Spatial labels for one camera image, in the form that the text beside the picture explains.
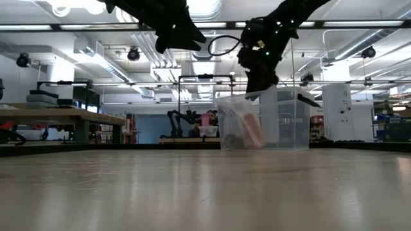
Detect red cabinet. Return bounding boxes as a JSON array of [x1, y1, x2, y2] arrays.
[[124, 112, 138, 144]]

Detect clear background storage bin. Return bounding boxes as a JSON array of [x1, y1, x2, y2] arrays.
[[198, 125, 219, 138]]

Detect clear plastic box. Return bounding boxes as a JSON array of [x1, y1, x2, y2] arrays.
[[214, 85, 321, 152]]

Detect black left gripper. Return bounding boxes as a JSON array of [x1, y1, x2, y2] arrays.
[[134, 0, 207, 55]]

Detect thin hanging cable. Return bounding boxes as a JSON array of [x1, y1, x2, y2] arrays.
[[288, 37, 296, 87]]

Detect storage shelf rack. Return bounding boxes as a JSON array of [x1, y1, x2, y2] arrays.
[[371, 92, 411, 142]]

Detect clear plastic zip bag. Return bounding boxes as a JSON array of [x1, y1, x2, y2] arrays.
[[220, 102, 250, 151]]

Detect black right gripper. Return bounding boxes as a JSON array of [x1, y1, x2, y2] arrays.
[[236, 17, 300, 102]]

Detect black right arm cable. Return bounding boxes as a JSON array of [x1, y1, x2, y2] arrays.
[[207, 35, 242, 57]]

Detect stacked grey pads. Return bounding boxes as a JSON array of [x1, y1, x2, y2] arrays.
[[24, 89, 78, 110]]

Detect black aluminium rig frame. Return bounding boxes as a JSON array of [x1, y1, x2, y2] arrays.
[[0, 19, 411, 157]]

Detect black ceiling cable reel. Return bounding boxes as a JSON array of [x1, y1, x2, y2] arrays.
[[300, 73, 315, 87], [15, 53, 32, 69], [362, 46, 377, 60], [127, 47, 141, 62]]

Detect red tool cart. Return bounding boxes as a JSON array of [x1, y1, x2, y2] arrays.
[[310, 115, 326, 142]]

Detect background wooden table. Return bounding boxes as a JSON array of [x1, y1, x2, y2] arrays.
[[158, 137, 222, 144]]

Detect wooden workbench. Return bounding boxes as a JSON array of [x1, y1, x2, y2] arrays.
[[0, 108, 127, 144]]

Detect person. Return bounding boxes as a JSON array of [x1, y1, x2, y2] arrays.
[[192, 110, 220, 138]]

